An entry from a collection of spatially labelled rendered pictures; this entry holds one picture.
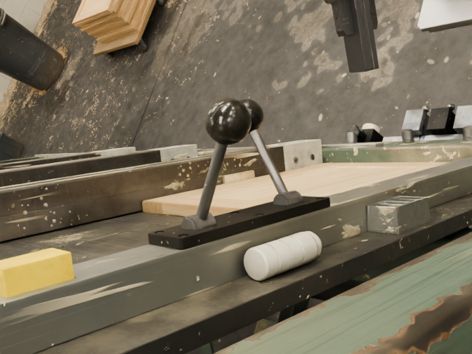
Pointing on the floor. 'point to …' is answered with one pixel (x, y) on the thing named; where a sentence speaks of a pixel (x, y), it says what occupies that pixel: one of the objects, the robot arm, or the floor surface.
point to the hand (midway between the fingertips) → (357, 34)
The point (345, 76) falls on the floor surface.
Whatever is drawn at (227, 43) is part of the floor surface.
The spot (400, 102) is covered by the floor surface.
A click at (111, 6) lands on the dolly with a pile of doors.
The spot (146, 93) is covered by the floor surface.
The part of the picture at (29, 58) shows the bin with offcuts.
